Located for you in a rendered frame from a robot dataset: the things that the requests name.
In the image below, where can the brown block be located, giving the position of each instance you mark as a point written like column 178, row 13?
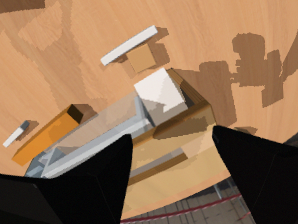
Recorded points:
column 140, row 57

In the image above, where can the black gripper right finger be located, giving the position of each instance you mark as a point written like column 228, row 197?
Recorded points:
column 265, row 172

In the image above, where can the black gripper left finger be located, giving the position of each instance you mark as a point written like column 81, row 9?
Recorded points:
column 91, row 193

